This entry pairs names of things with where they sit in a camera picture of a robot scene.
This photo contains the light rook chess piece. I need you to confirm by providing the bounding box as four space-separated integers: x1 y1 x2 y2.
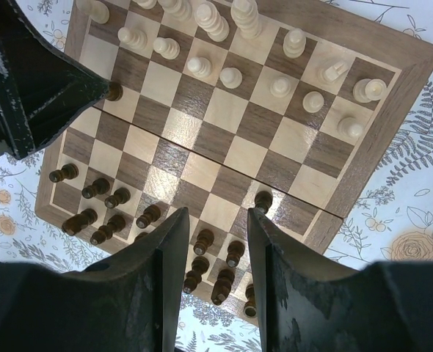
352 78 387 103

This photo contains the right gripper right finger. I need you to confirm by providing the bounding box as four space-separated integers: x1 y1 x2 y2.
247 208 433 351

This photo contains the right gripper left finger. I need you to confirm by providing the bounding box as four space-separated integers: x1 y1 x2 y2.
0 208 189 351

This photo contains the floral table mat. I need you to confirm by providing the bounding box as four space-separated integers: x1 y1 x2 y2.
0 1 433 351

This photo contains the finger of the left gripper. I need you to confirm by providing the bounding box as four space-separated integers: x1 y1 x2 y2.
0 1 110 160

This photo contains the wooden chess board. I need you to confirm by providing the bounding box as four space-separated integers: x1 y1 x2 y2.
35 1 433 323

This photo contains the dark pawn chess piece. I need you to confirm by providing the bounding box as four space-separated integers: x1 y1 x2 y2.
48 164 79 183

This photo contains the light knight chess piece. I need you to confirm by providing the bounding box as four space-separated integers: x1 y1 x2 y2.
318 59 349 84

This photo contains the dark rook chess piece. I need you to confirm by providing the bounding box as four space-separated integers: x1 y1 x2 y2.
243 283 257 318

